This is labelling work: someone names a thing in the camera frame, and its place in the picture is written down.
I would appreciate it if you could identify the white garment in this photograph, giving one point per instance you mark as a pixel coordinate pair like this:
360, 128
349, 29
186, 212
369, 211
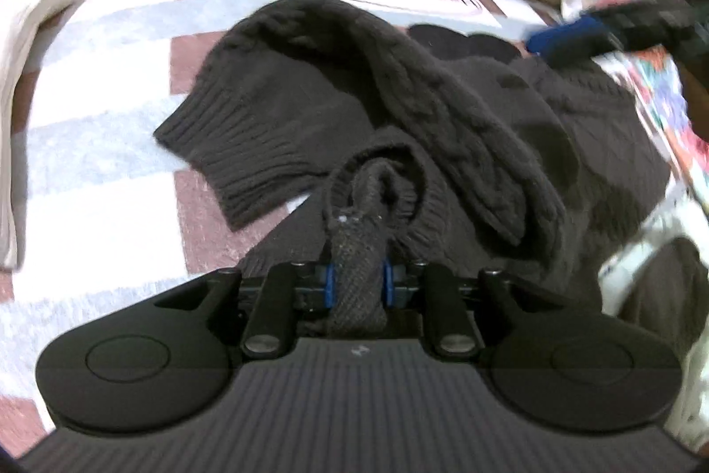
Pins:
33, 7

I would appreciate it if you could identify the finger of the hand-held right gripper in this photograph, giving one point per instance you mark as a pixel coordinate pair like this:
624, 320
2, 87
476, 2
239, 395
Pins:
565, 38

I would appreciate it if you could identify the floral patchwork quilt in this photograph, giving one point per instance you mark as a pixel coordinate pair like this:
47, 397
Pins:
653, 79

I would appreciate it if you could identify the checked mat with dog print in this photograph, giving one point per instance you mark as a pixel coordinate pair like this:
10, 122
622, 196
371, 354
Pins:
99, 162

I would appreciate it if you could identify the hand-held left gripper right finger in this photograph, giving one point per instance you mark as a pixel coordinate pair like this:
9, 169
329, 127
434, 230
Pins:
389, 284

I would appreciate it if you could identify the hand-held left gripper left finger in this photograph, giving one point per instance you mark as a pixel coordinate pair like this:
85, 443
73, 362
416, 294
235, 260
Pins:
330, 284

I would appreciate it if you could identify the dark grey knit sweater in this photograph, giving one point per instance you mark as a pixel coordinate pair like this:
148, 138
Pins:
498, 129

